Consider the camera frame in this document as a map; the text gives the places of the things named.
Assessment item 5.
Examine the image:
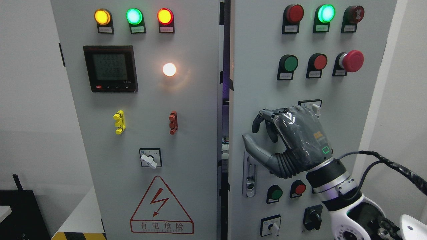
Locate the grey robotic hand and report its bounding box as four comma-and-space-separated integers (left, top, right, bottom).
242, 105, 333, 179

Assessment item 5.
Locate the green push button lower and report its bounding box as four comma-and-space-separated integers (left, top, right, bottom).
266, 184, 283, 204

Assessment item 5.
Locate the white rotary switch lower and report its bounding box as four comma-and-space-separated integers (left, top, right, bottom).
260, 214, 282, 237

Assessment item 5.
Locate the black digital power meter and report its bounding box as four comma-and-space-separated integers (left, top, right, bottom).
83, 45, 138, 93

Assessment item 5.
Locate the yellow indicator light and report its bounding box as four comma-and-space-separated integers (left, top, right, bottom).
94, 9, 114, 34

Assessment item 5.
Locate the white rotary switch left door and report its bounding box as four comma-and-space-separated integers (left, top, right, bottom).
139, 148, 162, 169

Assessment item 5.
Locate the grey left cabinet door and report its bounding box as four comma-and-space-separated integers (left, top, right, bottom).
51, 0, 220, 240

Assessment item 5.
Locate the red indicator light top right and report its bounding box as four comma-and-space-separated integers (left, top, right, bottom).
282, 4, 305, 34

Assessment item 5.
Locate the white rotary switch upper right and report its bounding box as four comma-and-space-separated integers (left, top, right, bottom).
298, 99, 322, 118

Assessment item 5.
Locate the yellow terminal connector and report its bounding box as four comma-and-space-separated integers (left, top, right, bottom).
113, 110, 126, 135

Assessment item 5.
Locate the red push button upper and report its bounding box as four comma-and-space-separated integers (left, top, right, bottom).
306, 53, 328, 79

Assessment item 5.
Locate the red lit indicator light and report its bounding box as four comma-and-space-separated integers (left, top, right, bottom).
157, 8, 175, 34

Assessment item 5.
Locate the grey cabinet door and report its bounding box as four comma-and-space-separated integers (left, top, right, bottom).
228, 0, 397, 240
51, 0, 220, 240

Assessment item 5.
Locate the green indicator light top left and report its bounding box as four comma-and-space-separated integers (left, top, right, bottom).
126, 8, 146, 34

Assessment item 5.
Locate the black rotary selector switch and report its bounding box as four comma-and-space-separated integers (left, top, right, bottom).
303, 205, 323, 231

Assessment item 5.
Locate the silver door handle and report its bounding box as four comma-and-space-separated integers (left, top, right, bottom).
242, 152, 257, 198

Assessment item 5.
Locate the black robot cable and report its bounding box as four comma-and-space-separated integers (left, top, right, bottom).
339, 150, 427, 197

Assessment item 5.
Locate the white lit indicator light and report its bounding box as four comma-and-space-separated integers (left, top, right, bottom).
162, 63, 177, 77

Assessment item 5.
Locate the green lit indicator top right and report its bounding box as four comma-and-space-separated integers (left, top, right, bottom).
313, 4, 336, 33

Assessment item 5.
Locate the red electric hazard warning sticker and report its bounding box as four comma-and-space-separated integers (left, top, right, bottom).
130, 176, 194, 234

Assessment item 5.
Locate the green push button upper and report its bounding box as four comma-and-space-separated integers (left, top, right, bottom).
277, 54, 298, 81

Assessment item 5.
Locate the green push button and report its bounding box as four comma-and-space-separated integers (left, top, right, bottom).
266, 184, 283, 204
277, 54, 298, 81

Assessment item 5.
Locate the grey right cabinet door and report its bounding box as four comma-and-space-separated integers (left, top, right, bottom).
228, 0, 397, 240

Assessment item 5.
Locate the red terminal connector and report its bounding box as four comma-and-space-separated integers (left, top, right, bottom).
169, 111, 178, 135

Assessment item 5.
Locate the red emergency stop button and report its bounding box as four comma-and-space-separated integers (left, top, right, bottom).
332, 50, 364, 77

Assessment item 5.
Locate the red push button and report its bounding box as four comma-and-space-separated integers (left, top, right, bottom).
289, 180, 307, 199
306, 53, 328, 79

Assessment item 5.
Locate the white platform with hazard stripes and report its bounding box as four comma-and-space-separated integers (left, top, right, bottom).
52, 187, 106, 240

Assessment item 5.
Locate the white rotary switch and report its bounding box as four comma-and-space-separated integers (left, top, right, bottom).
260, 214, 282, 237
298, 99, 322, 118

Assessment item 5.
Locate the dark red buzzer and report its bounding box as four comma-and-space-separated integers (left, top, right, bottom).
341, 5, 365, 33

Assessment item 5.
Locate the black box with antenna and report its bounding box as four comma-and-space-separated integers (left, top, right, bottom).
0, 174, 51, 240

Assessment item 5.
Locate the red push button lower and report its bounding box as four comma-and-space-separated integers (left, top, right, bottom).
289, 180, 307, 199

